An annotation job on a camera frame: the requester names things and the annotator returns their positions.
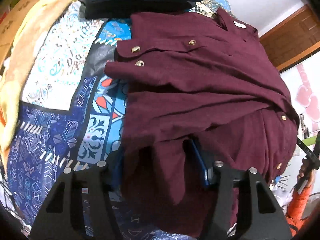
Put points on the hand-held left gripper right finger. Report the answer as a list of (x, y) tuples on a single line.
[(200, 162)]

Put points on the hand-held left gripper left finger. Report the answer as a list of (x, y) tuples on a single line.
[(98, 182)]

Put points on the maroon button shirt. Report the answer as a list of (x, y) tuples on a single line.
[(200, 92)]

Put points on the person's right forearm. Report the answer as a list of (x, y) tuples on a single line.
[(297, 205)]

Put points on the person's right hand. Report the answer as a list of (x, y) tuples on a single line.
[(303, 171)]

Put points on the white heart sticker sliding door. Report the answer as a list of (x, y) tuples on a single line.
[(305, 100)]

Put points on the patchwork bed quilt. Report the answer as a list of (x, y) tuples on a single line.
[(62, 105)]

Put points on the wooden door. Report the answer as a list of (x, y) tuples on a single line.
[(292, 37)]

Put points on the yellow blanket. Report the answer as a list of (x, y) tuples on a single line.
[(22, 67)]

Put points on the cardboard box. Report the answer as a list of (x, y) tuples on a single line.
[(12, 30)]

